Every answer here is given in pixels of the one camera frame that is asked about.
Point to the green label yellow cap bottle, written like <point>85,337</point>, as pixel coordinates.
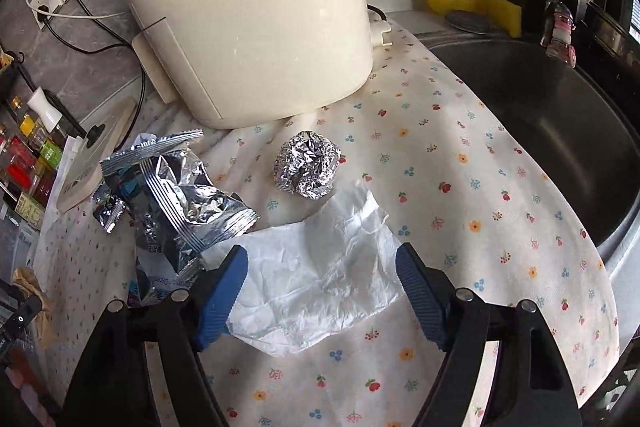
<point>37,135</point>

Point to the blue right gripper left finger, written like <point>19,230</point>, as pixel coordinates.
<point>215,294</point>

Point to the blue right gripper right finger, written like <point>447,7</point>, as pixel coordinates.
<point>427,291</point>

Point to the black wire shelf rack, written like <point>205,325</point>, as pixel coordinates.
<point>16,89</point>

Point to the floral white tablecloth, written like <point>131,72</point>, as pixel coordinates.
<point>472,201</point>

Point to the red cap oil bottle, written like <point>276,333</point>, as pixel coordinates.
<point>20,163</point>

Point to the white plastic bag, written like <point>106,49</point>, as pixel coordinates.
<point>315,278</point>

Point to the dark soy sauce bottle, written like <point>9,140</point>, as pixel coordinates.
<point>30,210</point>

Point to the small silver foil wrapper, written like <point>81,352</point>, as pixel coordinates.
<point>108,208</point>

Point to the stainless steel sink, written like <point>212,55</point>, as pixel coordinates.
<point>573,133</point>

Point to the white top oil dispenser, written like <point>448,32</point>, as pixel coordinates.
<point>49,116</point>

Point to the silver foil snack bag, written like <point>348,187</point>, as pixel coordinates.
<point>178,211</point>

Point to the aluminium foil ball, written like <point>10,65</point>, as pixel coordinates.
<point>306,165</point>

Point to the cream air fryer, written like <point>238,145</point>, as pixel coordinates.
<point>235,63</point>

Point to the crumpled brown paper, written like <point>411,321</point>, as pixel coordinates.
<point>26,281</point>

